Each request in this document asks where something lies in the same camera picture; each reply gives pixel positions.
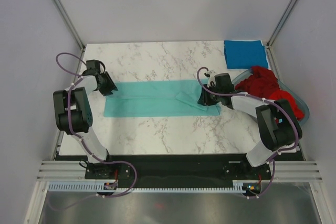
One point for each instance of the teal t shirt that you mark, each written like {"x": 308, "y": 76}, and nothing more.
{"x": 157, "y": 99}

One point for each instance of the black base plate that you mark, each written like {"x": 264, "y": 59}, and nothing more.
{"x": 168, "y": 182}

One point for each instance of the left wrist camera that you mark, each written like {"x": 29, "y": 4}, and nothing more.
{"x": 95, "y": 66}

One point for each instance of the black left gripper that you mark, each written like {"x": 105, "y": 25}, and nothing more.
{"x": 111, "y": 86}

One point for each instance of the aluminium frame rail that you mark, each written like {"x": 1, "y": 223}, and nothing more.
{"x": 281, "y": 171}

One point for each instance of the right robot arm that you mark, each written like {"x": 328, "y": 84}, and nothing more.
{"x": 279, "y": 128}

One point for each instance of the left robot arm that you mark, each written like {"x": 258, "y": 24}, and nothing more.
{"x": 73, "y": 114}

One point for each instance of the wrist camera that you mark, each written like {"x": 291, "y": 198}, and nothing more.
{"x": 220, "y": 83}
{"x": 95, "y": 66}

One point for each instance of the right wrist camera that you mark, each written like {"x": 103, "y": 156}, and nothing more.
{"x": 220, "y": 83}

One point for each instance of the translucent blue plastic basket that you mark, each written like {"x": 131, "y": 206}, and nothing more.
{"x": 301, "y": 104}

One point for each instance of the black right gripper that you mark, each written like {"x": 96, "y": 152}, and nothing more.
{"x": 203, "y": 99}

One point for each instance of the white slotted cable duct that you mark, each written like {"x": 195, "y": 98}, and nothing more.
{"x": 102, "y": 187}

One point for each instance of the folded blue t shirt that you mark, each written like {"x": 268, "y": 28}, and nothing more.
{"x": 244, "y": 54}

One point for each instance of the red t shirts pile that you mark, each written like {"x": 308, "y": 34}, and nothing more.
{"x": 264, "y": 84}

